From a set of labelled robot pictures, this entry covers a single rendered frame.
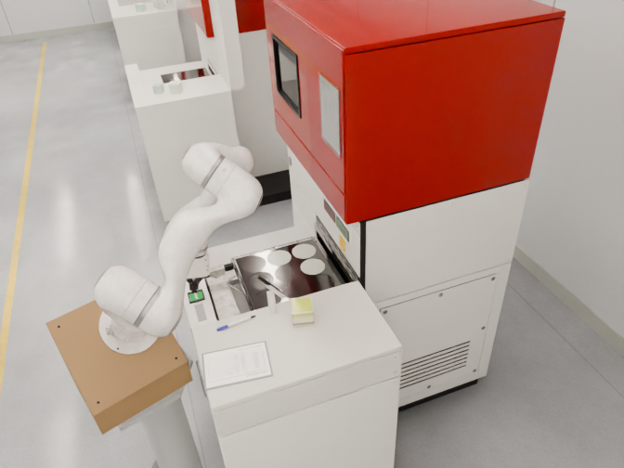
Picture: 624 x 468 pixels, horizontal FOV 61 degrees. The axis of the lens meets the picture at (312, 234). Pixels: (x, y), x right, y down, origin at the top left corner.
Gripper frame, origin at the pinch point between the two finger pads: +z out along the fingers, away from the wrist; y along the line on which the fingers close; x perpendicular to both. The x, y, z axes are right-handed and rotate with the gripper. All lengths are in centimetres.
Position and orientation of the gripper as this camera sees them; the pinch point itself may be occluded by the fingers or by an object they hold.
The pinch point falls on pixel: (193, 286)
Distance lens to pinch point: 196.9
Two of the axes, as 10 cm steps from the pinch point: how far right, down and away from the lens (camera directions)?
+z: -1.4, 8.4, 5.3
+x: 3.4, 5.4, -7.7
